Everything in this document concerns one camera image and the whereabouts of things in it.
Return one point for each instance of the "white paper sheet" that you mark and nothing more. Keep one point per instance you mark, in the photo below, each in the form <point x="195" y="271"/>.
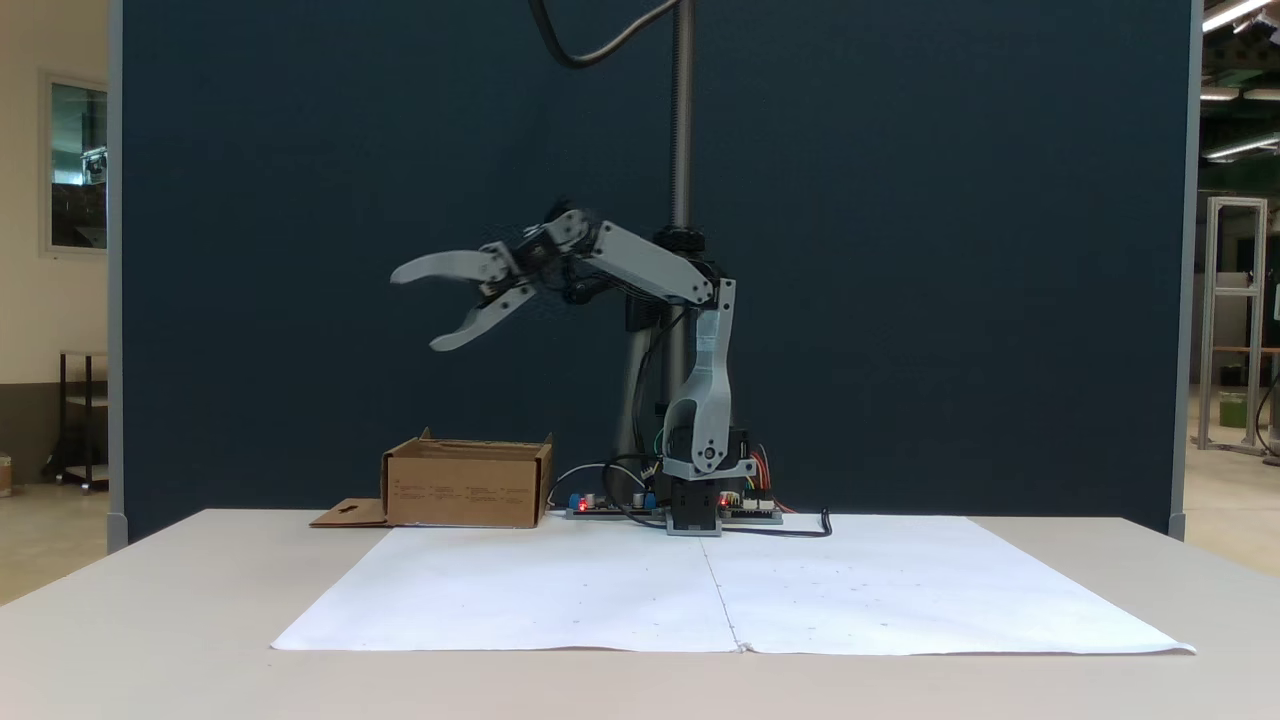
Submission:
<point x="920" y="590"/>
<point x="520" y="600"/>

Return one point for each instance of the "aluminium profile frame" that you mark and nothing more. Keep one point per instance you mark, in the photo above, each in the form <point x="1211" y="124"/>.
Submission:
<point x="1235" y="320"/>

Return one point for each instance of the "brown cardboard box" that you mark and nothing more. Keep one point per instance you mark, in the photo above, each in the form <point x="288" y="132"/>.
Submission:
<point x="465" y="490"/>

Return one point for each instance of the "dark blue partition panel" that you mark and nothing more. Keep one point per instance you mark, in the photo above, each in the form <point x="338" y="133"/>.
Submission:
<point x="300" y="150"/>

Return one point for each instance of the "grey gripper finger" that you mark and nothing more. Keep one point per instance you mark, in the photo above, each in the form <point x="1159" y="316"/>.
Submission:
<point x="490" y="315"/>
<point x="450" y="266"/>

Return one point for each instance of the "green bin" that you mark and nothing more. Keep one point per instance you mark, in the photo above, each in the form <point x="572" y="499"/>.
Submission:
<point x="1232" y="410"/>

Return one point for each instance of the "blue circuit board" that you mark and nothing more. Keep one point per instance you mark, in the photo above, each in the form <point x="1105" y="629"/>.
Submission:
<point x="612" y="506"/>

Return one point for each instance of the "black shelf cart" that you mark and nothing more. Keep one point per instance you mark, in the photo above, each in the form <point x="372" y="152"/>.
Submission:
<point x="80" y="430"/>

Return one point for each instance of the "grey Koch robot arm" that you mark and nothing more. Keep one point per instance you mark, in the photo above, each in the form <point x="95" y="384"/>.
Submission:
<point x="710" y="380"/>

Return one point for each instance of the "framed window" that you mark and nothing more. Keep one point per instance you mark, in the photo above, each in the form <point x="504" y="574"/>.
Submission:
<point x="78" y="165"/>

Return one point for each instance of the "metal camera stand with clamp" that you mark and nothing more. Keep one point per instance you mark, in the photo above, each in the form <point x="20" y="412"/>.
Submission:
<point x="682" y="120"/>

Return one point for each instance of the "ceiling light strip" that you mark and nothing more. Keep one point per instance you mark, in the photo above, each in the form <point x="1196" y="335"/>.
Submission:
<point x="1235" y="12"/>
<point x="1220" y="94"/>
<point x="1240" y="148"/>

